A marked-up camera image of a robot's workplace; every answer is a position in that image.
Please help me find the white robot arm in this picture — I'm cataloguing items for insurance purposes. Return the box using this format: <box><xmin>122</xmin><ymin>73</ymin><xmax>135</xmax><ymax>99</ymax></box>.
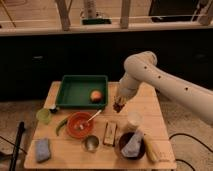
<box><xmin>113</xmin><ymin>51</ymin><xmax>213</xmax><ymax>127</ymax></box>

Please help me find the white paper cup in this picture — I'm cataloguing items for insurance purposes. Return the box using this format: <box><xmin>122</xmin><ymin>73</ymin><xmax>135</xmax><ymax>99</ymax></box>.
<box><xmin>127</xmin><ymin>112</ymin><xmax>142</xmax><ymax>130</ymax></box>

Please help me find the metal cup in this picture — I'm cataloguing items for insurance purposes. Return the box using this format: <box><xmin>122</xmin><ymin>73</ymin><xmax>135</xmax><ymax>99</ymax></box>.
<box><xmin>83</xmin><ymin>135</ymin><xmax>99</xmax><ymax>152</ymax></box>

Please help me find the light green plastic cup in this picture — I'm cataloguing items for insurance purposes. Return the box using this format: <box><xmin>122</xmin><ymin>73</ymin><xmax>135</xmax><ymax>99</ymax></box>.
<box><xmin>36</xmin><ymin>108</ymin><xmax>51</xmax><ymax>124</ymax></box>

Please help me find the orange peach fruit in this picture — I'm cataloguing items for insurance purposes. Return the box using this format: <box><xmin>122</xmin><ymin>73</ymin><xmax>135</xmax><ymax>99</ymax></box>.
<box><xmin>90</xmin><ymin>90</ymin><xmax>102</xmax><ymax>102</ymax></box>

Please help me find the wooden block toy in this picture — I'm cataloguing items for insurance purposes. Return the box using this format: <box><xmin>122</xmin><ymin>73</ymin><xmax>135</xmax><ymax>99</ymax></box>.
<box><xmin>103</xmin><ymin>122</ymin><xmax>117</xmax><ymax>146</ymax></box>

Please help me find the dark brown plate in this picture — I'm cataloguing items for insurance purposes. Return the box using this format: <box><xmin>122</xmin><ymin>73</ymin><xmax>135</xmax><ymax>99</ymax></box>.
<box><xmin>115</xmin><ymin>132</ymin><xmax>145</xmax><ymax>160</ymax></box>

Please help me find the wooden folding table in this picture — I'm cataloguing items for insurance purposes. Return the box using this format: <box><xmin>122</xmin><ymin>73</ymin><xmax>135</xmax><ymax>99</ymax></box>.
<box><xmin>24</xmin><ymin>82</ymin><xmax>177</xmax><ymax>169</ymax></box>

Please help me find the green plastic tray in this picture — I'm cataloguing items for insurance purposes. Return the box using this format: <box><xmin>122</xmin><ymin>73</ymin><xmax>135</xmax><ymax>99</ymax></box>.
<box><xmin>55</xmin><ymin>75</ymin><xmax>108</xmax><ymax>109</ymax></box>

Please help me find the metal spoon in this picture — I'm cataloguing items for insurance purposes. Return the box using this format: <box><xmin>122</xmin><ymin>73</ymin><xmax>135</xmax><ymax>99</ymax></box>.
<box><xmin>79</xmin><ymin>109</ymin><xmax>102</xmax><ymax>130</ymax></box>

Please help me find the red bowl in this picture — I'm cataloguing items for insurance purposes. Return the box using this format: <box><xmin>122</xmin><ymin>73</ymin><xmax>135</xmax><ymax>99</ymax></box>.
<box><xmin>66</xmin><ymin>112</ymin><xmax>93</xmax><ymax>139</ymax></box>

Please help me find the grey folded cloth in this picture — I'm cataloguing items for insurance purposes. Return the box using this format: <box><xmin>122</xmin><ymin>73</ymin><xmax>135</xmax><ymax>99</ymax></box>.
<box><xmin>121</xmin><ymin>130</ymin><xmax>144</xmax><ymax>157</ymax></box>

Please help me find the green chili pepper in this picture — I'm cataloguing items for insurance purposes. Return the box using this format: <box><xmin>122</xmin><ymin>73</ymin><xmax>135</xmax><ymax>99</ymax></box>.
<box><xmin>55</xmin><ymin>117</ymin><xmax>68</xmax><ymax>136</ymax></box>

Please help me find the small dark object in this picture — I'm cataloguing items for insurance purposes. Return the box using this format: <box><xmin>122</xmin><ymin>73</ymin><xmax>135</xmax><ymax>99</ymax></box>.
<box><xmin>49</xmin><ymin>105</ymin><xmax>58</xmax><ymax>113</ymax></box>

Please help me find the blue sponge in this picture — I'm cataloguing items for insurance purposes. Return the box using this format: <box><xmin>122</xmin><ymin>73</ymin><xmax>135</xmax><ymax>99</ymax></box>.
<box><xmin>35</xmin><ymin>138</ymin><xmax>51</xmax><ymax>163</ymax></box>

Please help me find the black pole stand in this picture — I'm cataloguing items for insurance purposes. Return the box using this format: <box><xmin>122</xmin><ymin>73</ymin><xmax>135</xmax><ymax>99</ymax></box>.
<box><xmin>9</xmin><ymin>122</ymin><xmax>25</xmax><ymax>171</ymax></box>

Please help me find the black floor cable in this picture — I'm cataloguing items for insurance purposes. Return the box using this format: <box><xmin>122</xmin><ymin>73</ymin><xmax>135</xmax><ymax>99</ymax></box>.
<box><xmin>168</xmin><ymin>132</ymin><xmax>213</xmax><ymax>171</ymax></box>

